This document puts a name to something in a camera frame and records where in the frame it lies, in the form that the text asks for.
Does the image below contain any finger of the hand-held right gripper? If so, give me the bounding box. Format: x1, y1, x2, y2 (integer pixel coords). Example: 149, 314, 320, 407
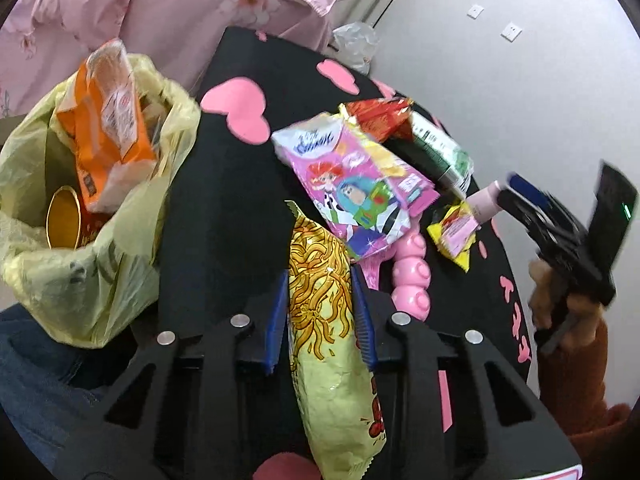
497, 190, 538, 236
506, 172, 557, 208

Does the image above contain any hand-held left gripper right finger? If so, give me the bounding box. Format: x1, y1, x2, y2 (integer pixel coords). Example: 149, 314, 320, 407
350, 265, 586, 480

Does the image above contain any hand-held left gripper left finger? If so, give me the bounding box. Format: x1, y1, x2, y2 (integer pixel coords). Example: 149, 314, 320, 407
52, 270, 291, 480

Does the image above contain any yellow noodle snack packet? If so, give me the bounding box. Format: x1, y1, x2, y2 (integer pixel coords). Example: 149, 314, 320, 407
284, 200, 388, 480

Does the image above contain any red and gold snack packet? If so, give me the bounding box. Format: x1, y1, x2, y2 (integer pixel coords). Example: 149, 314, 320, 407
339, 96, 415, 143

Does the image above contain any yellow plastic bag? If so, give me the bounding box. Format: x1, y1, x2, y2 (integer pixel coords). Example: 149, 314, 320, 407
0, 52, 202, 348

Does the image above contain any person's right forearm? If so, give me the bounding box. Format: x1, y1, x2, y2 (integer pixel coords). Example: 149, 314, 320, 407
529, 257, 633, 456

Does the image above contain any pink cylindrical bottle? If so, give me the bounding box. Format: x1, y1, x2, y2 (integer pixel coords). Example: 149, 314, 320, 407
467, 180, 506, 226

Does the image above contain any pink caterpillar toy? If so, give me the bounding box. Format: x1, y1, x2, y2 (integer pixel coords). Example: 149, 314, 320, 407
367, 234, 432, 322

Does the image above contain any small yellow packet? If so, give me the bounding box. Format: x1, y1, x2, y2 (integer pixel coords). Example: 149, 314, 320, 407
426, 200, 482, 273

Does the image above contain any green and white packet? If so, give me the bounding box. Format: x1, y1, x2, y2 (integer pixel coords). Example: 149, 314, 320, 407
387, 110, 475, 198

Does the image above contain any pink cartoon snack packet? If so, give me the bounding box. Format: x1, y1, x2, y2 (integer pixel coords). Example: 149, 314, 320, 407
271, 112, 441, 263

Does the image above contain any clear plastic bag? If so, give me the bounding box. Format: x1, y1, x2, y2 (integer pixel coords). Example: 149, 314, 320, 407
331, 21, 380, 76

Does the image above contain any gold and red cup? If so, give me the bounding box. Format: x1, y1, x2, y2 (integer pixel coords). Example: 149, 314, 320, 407
45, 185, 108, 251

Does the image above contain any orange snack packet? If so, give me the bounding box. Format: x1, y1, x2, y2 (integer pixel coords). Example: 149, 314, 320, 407
54, 37, 157, 213

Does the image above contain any person's blue jeans leg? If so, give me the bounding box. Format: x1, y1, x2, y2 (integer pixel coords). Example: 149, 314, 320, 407
0, 305, 121, 461

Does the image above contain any pink floral bedding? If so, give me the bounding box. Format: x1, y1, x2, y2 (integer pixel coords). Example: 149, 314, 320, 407
0, 0, 351, 116

